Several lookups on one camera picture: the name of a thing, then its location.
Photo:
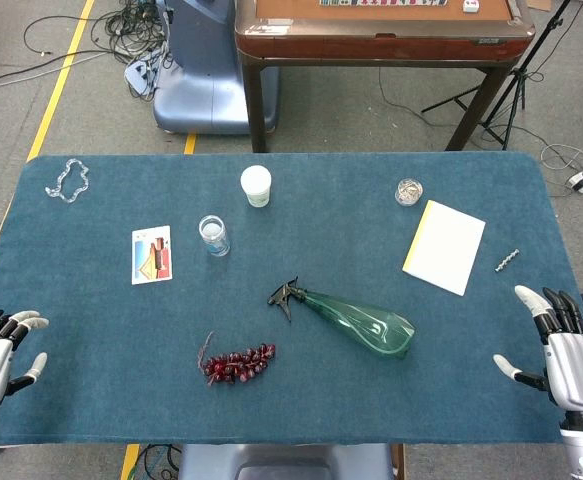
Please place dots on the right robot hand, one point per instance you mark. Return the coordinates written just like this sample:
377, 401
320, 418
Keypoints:
571, 367

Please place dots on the green spray bottle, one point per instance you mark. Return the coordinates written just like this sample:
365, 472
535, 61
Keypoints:
366, 325

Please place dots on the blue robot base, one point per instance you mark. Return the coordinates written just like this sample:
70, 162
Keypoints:
211, 70

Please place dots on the metal screw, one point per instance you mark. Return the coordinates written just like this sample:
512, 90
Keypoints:
507, 260

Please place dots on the white notepad yellow spine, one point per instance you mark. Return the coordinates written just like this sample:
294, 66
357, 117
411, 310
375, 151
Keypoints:
446, 245

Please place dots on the picture card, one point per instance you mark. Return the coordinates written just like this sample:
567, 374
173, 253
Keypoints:
151, 255

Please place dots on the small clear round box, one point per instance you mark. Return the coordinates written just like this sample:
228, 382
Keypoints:
409, 192

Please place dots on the red plastic grape bunch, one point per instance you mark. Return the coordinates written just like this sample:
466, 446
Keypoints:
238, 364

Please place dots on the clear glass jar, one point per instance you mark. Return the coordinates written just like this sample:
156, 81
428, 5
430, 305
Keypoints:
214, 235

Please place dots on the black tripod stand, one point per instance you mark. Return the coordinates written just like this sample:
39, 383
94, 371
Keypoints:
516, 75

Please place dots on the blue table cloth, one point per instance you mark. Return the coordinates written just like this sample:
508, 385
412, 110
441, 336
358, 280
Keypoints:
281, 300

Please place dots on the grey robot torso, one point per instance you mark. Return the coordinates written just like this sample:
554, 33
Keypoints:
286, 462

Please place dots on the white paper cup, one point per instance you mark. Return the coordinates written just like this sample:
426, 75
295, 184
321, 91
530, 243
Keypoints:
256, 186

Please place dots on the brown mahjong table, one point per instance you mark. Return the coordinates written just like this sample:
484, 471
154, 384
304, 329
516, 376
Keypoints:
381, 45

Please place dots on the single white mahjong tile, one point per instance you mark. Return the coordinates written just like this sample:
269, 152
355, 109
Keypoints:
470, 5

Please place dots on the row of mahjong tiles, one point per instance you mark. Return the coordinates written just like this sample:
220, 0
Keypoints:
383, 2

